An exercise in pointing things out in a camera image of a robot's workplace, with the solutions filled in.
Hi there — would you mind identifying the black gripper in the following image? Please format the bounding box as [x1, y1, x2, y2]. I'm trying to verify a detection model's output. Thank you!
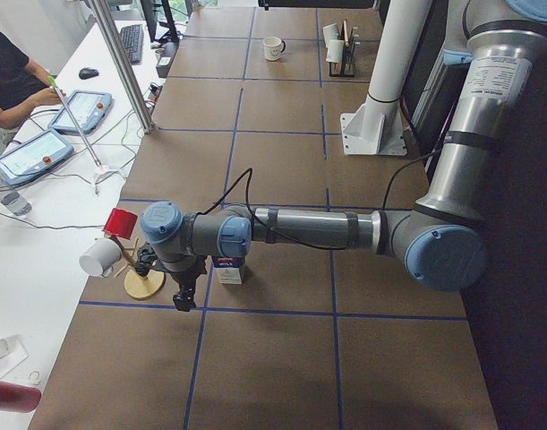
[170, 255, 207, 311]

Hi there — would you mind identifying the blue white milk carton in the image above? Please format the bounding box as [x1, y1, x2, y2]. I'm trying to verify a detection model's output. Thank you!
[212, 256, 245, 285]

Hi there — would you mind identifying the white smiley mug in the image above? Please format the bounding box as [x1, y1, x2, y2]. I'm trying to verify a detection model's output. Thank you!
[262, 36, 286, 62]

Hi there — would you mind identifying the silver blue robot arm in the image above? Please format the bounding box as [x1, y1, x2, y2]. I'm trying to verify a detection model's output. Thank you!
[140, 1, 547, 312]

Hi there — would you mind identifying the white cup on stand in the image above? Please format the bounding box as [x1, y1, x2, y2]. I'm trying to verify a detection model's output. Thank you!
[79, 237, 122, 277]

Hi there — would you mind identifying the red cup on stand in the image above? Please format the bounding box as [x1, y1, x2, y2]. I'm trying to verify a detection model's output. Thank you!
[103, 208, 138, 239]

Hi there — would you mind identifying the white cup on rack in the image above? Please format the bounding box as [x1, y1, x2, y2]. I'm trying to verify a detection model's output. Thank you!
[322, 23, 339, 45]
[325, 39, 346, 64]

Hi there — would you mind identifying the wooden mug tree stand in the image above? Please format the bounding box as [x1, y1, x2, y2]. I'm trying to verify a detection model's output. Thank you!
[104, 234, 166, 300]

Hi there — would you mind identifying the clear water bottle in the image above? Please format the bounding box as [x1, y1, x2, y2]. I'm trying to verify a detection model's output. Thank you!
[0, 177, 32, 216]

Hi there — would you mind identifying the red bottle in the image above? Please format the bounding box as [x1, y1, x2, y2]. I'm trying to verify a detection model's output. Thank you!
[0, 381, 41, 413]

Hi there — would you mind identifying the near teach pendant tablet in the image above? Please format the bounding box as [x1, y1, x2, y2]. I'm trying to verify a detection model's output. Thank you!
[0, 130, 73, 185]

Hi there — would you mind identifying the teach pendant tablet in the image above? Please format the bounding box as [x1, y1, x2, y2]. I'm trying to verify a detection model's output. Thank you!
[48, 90, 113, 135]
[0, 130, 73, 185]

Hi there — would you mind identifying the far teach pendant tablet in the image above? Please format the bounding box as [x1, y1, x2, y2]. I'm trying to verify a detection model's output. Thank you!
[48, 90, 113, 135]

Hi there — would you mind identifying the black computer mouse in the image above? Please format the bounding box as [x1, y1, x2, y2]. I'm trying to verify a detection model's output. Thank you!
[78, 67, 99, 80]

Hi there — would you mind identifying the black box with label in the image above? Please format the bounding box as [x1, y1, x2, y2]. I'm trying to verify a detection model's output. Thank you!
[156, 50, 175, 78]

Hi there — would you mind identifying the white column with base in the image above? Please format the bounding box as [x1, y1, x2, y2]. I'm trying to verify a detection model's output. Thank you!
[340, 0, 432, 157]

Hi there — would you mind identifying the metal rod with green tip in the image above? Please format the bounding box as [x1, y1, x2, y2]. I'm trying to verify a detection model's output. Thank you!
[47, 75, 103, 170]

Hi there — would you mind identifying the black keyboard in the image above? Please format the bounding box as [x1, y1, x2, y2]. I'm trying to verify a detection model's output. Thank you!
[119, 24, 143, 65]

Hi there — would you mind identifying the person in black shirt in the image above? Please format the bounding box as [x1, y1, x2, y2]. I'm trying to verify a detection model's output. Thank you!
[0, 31, 60, 130]

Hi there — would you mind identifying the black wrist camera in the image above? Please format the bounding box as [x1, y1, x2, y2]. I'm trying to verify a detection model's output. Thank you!
[133, 243, 158, 277]

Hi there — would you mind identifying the aluminium frame post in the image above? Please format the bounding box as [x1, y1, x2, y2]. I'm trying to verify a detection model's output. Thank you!
[89, 0, 154, 134]

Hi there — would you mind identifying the black wire cup rack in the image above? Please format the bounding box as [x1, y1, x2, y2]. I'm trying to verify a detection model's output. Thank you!
[328, 19, 360, 77]

